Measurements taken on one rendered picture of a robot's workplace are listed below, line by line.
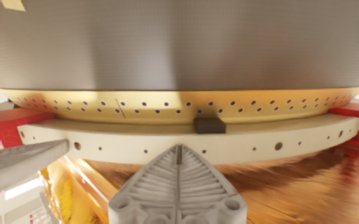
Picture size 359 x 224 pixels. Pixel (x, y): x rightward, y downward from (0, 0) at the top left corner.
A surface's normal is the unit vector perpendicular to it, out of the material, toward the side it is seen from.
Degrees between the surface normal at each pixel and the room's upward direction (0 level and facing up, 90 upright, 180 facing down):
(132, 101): 62
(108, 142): 90
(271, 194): 180
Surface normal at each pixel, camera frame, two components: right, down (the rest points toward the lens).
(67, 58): -0.15, 0.68
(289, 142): 0.19, 0.26
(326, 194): 0.00, -0.97
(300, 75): 0.16, 0.68
